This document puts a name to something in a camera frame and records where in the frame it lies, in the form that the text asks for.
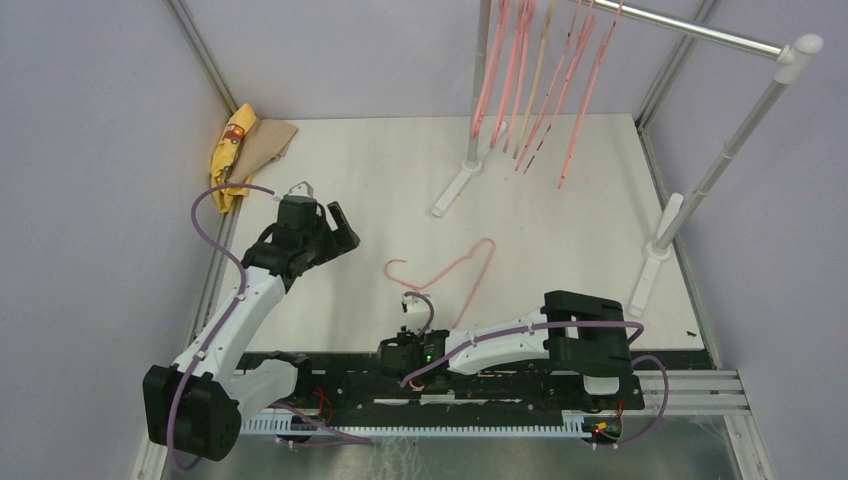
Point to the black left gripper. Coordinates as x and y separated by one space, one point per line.
339 241

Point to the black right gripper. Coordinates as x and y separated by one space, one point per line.
407 336

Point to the thin pink wire hanger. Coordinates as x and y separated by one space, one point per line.
487 244

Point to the thick pink plastic hanger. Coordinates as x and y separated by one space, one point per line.
489 55

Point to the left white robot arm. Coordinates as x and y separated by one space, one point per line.
197 404

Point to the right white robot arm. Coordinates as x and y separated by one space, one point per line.
579 333

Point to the beige cloth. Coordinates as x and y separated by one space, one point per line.
265 142

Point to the yellow printed cloth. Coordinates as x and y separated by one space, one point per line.
226 154

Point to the silver clothes rack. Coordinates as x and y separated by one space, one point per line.
791 61

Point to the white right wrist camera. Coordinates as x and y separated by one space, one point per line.
414 305

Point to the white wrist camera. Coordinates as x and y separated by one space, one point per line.
414 305
301 189

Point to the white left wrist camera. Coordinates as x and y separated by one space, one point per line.
301 189

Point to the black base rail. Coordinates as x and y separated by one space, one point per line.
348 390

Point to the white slotted cable duct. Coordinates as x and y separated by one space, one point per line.
283 424

